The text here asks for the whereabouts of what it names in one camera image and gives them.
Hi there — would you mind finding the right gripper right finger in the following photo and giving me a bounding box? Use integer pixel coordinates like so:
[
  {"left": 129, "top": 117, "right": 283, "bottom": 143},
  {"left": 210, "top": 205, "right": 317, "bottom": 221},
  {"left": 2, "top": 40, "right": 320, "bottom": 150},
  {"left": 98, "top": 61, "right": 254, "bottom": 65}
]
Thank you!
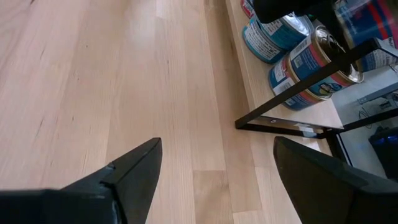
[{"left": 272, "top": 136, "right": 398, "bottom": 224}]

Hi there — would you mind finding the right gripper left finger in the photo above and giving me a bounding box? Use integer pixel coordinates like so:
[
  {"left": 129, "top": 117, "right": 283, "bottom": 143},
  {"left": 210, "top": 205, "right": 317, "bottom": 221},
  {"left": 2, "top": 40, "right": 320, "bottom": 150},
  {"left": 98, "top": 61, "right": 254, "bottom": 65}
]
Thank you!
[{"left": 0, "top": 137, "right": 164, "bottom": 224}]

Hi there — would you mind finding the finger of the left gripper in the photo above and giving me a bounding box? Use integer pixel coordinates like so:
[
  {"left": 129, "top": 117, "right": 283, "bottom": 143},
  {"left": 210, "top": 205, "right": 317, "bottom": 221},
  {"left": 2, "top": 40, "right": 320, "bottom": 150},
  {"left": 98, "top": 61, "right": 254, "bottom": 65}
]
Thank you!
[{"left": 253, "top": 0, "right": 352, "bottom": 52}]

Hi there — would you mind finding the silver-lid teal label can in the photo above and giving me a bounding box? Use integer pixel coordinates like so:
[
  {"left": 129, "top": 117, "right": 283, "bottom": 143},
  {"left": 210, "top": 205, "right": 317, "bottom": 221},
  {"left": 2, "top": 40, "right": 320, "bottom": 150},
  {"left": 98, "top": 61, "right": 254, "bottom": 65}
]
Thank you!
[
  {"left": 241, "top": 15, "right": 285, "bottom": 65},
  {"left": 256, "top": 12, "right": 315, "bottom": 52}
]

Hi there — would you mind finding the silver-lid red label can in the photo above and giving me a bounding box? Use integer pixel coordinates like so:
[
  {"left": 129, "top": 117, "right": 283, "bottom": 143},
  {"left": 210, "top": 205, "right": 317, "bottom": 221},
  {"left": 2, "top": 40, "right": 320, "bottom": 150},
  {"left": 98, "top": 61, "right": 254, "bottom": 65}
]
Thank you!
[{"left": 239, "top": 0, "right": 256, "bottom": 19}]

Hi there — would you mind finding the blue labelled tin can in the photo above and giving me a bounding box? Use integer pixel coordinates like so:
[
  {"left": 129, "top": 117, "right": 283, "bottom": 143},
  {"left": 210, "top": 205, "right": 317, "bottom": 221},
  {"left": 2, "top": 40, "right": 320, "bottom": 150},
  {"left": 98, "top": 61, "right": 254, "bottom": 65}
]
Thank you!
[{"left": 287, "top": 26, "right": 365, "bottom": 97}]

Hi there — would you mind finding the gold-lid pink salmon can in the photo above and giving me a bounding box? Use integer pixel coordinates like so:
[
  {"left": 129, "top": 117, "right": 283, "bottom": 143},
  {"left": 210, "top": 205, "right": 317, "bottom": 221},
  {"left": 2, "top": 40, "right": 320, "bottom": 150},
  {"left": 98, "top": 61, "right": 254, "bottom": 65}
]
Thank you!
[
  {"left": 334, "top": 0, "right": 398, "bottom": 73},
  {"left": 268, "top": 54, "right": 332, "bottom": 111}
]

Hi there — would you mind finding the wooden shelf board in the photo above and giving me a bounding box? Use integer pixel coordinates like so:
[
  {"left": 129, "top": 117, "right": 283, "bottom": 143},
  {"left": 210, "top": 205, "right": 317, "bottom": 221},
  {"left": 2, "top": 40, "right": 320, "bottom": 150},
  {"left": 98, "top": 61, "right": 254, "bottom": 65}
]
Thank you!
[{"left": 225, "top": 0, "right": 345, "bottom": 130}]

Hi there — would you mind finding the black floor container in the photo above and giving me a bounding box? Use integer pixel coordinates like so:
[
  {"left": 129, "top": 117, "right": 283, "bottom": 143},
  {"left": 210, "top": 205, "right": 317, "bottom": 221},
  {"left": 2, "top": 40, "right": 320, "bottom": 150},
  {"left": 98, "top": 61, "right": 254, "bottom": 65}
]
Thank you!
[{"left": 368, "top": 126, "right": 398, "bottom": 180}]

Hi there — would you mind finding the black shelf side frame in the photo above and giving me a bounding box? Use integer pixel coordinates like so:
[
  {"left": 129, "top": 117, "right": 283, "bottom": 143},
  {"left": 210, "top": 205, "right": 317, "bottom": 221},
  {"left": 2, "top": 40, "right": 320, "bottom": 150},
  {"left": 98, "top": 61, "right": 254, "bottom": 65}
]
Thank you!
[{"left": 234, "top": 37, "right": 398, "bottom": 139}]

